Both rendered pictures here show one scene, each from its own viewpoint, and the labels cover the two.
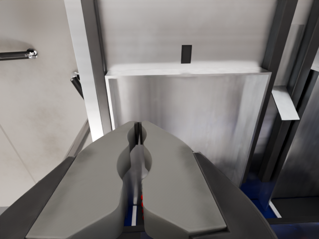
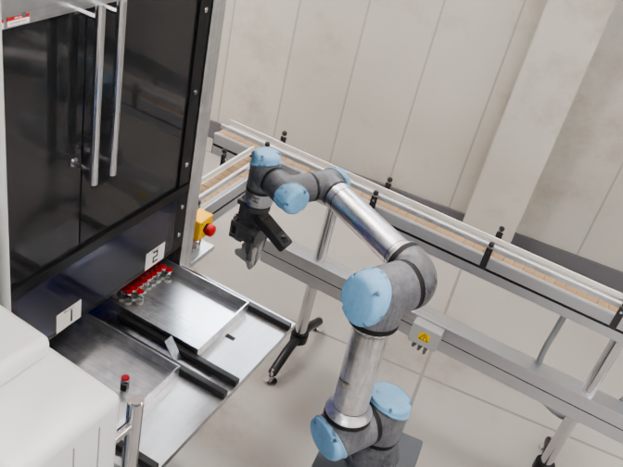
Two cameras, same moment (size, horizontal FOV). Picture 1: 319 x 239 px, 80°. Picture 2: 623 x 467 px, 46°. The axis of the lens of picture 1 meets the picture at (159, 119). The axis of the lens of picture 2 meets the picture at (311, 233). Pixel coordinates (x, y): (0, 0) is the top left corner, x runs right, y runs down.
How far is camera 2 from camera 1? 1.95 m
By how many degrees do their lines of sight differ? 54
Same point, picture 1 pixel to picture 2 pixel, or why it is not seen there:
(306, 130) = (126, 362)
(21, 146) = not seen: hidden behind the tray
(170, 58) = (234, 331)
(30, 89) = not seen: hidden behind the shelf
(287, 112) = (170, 343)
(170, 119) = (200, 313)
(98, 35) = (264, 313)
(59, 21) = (280, 427)
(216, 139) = (166, 322)
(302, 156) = (101, 353)
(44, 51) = (263, 392)
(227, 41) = (222, 352)
